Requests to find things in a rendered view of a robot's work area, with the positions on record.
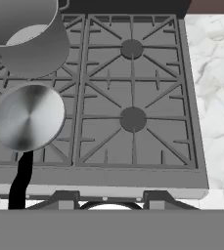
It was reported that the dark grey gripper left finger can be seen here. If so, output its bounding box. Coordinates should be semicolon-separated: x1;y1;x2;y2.
27;190;81;211

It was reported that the steel pan with black handle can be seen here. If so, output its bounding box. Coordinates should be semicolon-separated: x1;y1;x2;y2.
0;81;67;210

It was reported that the grey gas stove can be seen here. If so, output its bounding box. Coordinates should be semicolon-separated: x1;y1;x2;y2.
0;13;210;201

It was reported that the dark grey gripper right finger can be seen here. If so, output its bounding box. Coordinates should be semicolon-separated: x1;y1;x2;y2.
143;190;200;211

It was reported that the grey metal pot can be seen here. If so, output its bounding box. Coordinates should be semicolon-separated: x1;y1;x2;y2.
0;0;71;80

